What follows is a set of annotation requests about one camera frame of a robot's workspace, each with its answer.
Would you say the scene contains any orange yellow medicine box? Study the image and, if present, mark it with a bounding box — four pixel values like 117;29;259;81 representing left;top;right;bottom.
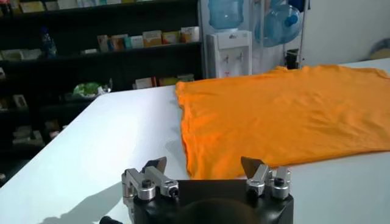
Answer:
161;31;181;45

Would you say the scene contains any small yellow cardboard box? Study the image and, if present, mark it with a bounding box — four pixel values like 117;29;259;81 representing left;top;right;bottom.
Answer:
370;45;390;60

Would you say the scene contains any white water dispenser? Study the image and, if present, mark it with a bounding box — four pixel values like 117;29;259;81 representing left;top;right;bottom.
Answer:
205;29;254;79

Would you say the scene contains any green item in bowl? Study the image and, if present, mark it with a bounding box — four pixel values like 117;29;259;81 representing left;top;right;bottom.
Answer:
73;81;112;97

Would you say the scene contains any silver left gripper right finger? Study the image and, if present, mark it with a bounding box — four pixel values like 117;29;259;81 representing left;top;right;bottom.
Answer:
240;156;292;200

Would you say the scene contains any yellow white medicine box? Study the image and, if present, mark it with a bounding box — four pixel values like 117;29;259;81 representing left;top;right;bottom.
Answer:
142;30;163;48

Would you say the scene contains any gray plastic bag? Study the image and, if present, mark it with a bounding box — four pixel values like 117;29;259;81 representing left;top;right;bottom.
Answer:
370;38;390;51

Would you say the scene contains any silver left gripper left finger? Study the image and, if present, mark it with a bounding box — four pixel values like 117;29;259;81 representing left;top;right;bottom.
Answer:
121;156;180;201

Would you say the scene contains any small black device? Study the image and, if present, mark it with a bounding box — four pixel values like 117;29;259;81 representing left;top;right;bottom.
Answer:
285;48;301;70

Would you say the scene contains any labelled blue water jug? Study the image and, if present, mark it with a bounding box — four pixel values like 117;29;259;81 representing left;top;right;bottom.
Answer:
208;0;244;30

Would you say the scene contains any black shelving unit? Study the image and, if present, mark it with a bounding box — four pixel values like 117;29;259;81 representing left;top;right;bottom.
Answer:
0;0;204;183

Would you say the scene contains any yellow green medicine box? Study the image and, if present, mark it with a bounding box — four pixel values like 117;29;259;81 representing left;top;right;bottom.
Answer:
157;76;179;86

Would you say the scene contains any dark blue hanging cloth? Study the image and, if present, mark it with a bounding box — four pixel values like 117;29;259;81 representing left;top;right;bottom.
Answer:
288;0;307;13

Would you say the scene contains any white red medicine box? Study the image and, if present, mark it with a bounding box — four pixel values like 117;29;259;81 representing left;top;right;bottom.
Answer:
133;76;158;89

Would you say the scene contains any blue plastic bottle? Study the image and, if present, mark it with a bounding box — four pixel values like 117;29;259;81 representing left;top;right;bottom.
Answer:
39;27;58;58

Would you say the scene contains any orange t-shirt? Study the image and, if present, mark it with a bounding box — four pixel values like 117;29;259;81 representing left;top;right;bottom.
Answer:
175;64;390;180

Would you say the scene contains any teal medicine box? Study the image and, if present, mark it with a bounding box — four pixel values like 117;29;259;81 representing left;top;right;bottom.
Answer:
129;35;144;49

